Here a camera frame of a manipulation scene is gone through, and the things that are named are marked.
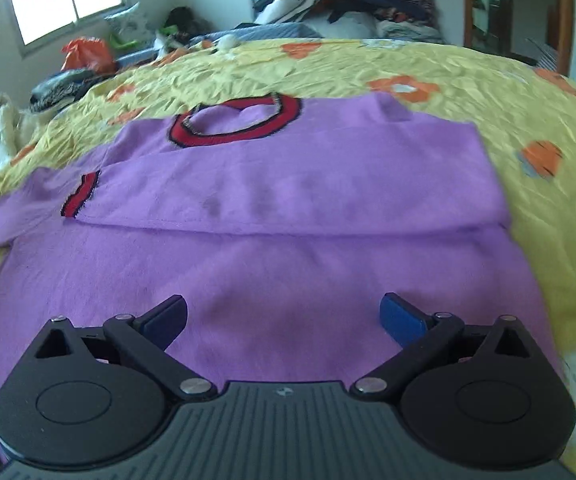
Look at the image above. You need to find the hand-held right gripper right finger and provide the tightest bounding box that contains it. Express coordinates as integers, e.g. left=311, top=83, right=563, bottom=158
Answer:
left=350, top=292, right=533, bottom=403

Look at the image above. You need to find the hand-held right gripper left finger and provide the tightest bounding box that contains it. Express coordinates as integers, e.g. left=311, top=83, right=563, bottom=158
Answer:
left=34, top=294, right=218, bottom=402

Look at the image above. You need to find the purple sweater with red trim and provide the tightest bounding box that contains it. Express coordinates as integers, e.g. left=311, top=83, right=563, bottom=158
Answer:
left=0, top=91, right=564, bottom=461

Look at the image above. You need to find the pile of mixed clothes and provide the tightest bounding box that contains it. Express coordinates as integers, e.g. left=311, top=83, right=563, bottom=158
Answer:
left=253, top=0, right=444, bottom=44

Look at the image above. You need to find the yellow floral bedspread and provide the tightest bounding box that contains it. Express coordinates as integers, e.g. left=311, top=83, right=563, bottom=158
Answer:
left=0, top=37, right=576, bottom=480

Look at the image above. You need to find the dark striped cloth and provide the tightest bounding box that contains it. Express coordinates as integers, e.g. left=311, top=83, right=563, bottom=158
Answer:
left=30, top=68, right=113, bottom=113

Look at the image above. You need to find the orange plastic bag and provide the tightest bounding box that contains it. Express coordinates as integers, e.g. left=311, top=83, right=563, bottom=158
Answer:
left=60, top=37, right=117, bottom=74

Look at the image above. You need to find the green and black bag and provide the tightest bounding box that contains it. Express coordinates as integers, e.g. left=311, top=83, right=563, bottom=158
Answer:
left=156, top=6, right=213, bottom=47

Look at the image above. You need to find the floral pillow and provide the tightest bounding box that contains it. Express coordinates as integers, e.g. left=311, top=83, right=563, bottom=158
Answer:
left=104, top=2, right=155, bottom=50

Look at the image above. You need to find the blue grey blanket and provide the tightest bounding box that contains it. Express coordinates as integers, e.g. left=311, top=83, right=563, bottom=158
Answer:
left=188, top=22, right=323, bottom=49

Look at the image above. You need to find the wooden framed mirror door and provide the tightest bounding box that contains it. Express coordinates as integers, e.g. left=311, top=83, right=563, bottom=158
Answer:
left=462, top=0, right=576, bottom=76

